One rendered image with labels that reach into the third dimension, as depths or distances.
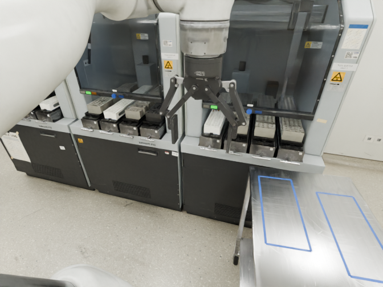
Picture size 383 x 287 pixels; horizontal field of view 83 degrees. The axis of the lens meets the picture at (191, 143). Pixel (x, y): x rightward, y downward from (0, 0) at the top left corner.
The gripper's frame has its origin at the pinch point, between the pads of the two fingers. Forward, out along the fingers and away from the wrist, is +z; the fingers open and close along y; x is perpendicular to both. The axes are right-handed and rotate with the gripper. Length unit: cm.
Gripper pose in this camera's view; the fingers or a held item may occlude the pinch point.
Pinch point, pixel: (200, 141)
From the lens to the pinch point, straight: 53.5
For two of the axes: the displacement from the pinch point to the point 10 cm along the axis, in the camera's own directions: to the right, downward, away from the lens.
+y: 9.6, 1.5, -2.4
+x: 2.8, -5.2, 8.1
